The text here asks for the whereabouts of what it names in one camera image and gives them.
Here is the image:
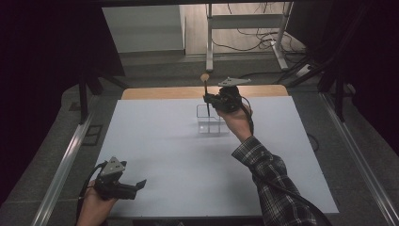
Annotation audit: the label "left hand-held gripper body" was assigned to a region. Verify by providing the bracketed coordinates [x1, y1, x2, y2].
[93, 155, 139, 202]

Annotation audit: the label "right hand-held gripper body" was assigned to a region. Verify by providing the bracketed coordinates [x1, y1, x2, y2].
[214, 76, 252, 114]

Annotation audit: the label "makeup brush with dark handle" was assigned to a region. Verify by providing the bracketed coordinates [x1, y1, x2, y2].
[199, 73, 212, 119]

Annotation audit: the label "clear acrylic organizer box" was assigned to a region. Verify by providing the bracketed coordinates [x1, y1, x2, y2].
[196, 104, 233, 135]

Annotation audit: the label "person's right hand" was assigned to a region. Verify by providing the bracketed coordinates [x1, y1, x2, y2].
[215, 103, 254, 144]

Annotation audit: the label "person's left hand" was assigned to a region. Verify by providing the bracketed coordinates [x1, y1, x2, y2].
[75, 187, 118, 226]

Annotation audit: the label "white table mat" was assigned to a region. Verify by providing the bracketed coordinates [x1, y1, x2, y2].
[95, 95, 340, 218]

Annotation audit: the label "white power strip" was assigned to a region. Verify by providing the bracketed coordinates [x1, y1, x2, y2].
[295, 63, 315, 78]

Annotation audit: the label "black metal stand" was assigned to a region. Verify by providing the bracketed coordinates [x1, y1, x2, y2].
[77, 74, 130, 125]
[283, 56, 357, 122]

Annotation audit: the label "black curtain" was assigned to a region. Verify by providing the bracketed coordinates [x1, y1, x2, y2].
[0, 0, 126, 206]
[286, 0, 399, 156]

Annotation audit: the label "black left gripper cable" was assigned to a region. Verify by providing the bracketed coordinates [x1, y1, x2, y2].
[74, 160, 108, 222]

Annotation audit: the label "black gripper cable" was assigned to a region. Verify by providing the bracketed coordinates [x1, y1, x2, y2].
[239, 95, 334, 226]
[74, 160, 108, 222]

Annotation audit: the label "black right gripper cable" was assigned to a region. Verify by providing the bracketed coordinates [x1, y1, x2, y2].
[239, 95, 334, 226]

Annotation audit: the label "long black floor cable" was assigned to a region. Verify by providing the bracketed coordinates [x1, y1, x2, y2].
[238, 71, 285, 86]

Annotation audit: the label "aluminium rail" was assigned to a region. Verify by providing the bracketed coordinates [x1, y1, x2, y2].
[30, 110, 96, 226]
[319, 91, 399, 226]

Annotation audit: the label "tangled black floor cables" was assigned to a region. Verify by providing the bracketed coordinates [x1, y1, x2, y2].
[211, 2, 306, 54]

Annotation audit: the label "white metal desk frame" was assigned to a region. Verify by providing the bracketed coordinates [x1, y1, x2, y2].
[205, 2, 295, 73]

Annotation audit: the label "thin black looped cable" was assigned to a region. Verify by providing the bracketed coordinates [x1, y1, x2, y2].
[306, 133, 321, 153]

